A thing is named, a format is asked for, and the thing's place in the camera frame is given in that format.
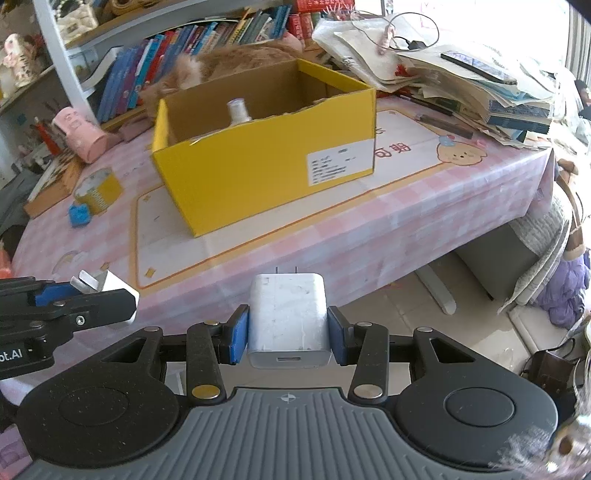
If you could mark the pink checkered table mat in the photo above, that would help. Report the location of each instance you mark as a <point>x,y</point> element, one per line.
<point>358,246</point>

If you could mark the wooden chess board box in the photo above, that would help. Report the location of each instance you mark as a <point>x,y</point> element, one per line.
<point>56,183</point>

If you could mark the pink cylindrical humidifier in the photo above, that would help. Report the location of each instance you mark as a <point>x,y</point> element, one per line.
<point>83,137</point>

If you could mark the blue block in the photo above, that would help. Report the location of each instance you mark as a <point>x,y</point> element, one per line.
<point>79,215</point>

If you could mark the small white metal clip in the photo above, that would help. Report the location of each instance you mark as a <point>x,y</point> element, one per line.
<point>87,283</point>

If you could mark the row of lower shelf books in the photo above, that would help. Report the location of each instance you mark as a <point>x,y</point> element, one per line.
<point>125,71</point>

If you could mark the white pump bottle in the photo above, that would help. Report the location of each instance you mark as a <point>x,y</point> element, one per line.
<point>238,112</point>

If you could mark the stack of papers and bags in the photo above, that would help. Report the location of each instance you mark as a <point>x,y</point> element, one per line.
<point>532,110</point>

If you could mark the orange fluffy cat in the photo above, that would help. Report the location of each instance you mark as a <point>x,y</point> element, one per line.
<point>189,71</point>

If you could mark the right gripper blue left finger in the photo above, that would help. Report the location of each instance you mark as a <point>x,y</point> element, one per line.
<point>238,325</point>

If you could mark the white bookshelf frame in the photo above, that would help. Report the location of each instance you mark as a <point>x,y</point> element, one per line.
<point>126,30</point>

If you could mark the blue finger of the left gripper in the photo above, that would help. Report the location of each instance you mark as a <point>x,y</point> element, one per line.
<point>98,309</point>
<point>55,292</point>

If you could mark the yellow cardboard box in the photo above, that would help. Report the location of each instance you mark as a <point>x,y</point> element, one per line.
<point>312,128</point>

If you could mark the white usb charger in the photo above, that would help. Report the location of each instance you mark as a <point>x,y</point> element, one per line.
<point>288,322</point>

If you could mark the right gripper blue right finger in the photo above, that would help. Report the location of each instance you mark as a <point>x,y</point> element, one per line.
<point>341,336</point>

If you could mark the yellow tape roll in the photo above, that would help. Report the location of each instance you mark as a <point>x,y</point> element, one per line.
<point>98,191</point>

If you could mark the red book box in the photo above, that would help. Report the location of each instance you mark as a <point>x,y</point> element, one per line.
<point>314,6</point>

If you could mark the white rabbit figurine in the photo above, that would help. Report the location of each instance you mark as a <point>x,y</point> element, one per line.
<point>20,63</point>

